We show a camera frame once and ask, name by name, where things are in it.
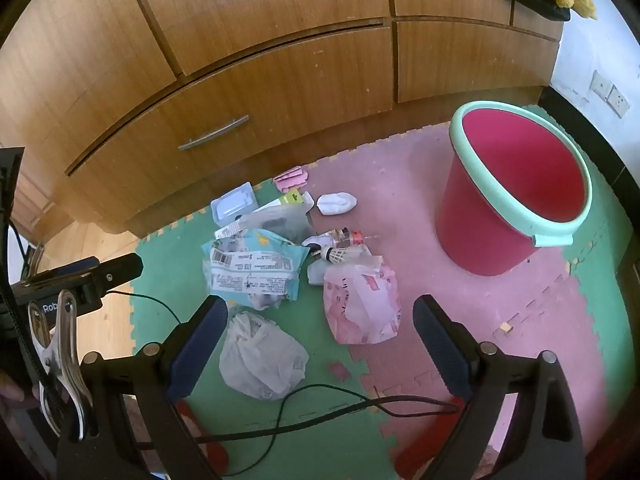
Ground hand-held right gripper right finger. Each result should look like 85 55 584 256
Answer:
412 295 586 480

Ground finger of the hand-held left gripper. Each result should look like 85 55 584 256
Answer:
92 253 144 293

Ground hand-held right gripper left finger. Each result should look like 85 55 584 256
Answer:
57 295 231 480

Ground pink plastic bag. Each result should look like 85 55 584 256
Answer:
322 257 402 346

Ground blue printed snack bag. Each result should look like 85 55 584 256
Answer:
201 228 312 311

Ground clear plastic blister tray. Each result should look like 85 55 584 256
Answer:
210 182 260 228

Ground red bucket with green rim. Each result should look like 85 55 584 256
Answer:
434 101 593 277

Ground person's left hand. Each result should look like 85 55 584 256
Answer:
0 371 40 411

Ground crumpled white plastic bag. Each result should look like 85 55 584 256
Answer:
218 310 311 402

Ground metal spring clip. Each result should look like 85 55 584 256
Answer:
27 290 96 441

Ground white shuttlecock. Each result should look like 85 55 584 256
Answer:
320 246 351 266

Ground translucent plastic bag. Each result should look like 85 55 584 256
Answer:
215 207 321 246

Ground small labelled bottle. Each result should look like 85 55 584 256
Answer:
302 230 351 253

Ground pink paper packet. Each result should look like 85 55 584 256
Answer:
273 166 310 192

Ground wooden wardrobe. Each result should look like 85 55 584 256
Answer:
0 0 566 241

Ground thin black wire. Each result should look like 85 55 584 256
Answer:
107 290 463 476

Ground metal drawer handle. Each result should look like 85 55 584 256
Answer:
177 115 251 152

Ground white wall socket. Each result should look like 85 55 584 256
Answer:
589 70 612 97
606 85 631 120

